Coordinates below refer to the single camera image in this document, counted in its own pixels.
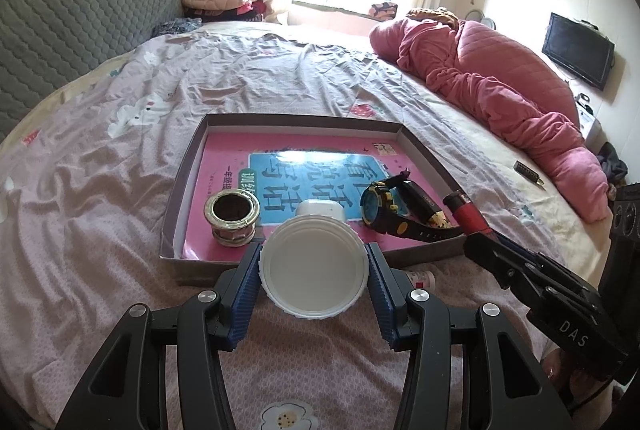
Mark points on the pink and blue book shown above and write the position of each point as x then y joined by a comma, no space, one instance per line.
220,160

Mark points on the dark floral pillow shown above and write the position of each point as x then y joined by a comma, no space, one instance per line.
175,27

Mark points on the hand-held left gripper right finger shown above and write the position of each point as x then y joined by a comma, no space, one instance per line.
382,296

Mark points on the shallow brown cardboard box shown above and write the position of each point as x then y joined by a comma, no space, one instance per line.
300,126

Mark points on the white round lid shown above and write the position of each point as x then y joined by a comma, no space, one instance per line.
312,265

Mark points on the black television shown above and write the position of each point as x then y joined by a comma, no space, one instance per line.
577,50

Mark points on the person's right hand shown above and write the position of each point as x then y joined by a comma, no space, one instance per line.
554,362

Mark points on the small white pill bottle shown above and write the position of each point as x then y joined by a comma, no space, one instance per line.
422,280

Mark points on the small black bar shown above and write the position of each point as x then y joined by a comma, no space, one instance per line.
527,170

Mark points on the floral box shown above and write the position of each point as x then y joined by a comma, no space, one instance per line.
382,10

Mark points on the brown knit cloth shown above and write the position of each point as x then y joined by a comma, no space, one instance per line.
432,16

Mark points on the white fan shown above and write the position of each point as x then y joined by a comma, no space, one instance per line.
475,16

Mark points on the heap of dark cloth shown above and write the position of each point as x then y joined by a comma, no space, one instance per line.
612,163

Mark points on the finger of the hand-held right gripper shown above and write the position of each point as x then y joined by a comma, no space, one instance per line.
565,320
550,264

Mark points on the pink quilt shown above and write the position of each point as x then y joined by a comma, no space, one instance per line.
500,60

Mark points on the white plastic bottle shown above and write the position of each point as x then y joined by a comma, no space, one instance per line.
320,210

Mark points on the black and yellow wristwatch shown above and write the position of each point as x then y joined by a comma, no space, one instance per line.
375,205

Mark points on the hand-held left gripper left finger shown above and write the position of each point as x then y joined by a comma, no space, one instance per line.
245,296

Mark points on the grey quilted headboard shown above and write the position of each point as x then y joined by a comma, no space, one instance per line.
75,20

